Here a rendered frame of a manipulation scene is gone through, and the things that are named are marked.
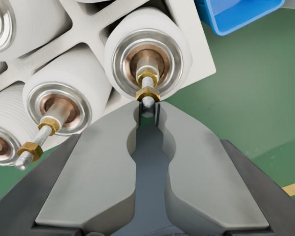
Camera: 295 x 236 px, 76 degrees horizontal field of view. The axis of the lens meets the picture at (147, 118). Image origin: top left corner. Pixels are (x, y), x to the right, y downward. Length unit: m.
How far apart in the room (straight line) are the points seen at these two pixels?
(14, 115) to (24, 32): 0.12
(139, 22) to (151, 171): 0.30
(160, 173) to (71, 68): 0.25
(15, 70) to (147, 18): 0.21
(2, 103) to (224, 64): 0.44
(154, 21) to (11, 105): 0.23
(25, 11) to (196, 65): 0.21
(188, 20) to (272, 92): 0.38
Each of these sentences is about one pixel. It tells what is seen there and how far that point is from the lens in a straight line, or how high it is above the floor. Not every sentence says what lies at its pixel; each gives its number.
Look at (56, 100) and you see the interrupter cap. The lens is 0.25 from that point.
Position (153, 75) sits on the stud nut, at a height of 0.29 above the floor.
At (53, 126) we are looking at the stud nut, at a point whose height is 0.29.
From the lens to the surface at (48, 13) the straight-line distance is 0.27.
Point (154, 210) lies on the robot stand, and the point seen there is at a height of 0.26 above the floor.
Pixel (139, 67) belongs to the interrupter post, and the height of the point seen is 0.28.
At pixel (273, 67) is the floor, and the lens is 0.56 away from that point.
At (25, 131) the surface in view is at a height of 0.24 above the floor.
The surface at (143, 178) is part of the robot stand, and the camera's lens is 0.41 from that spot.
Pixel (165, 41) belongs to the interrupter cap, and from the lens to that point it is 0.20.
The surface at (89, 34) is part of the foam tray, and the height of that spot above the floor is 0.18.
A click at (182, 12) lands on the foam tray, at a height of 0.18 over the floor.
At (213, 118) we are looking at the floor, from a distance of 0.57.
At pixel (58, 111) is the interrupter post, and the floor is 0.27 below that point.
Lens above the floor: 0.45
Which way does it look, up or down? 57 degrees down
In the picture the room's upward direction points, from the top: 179 degrees clockwise
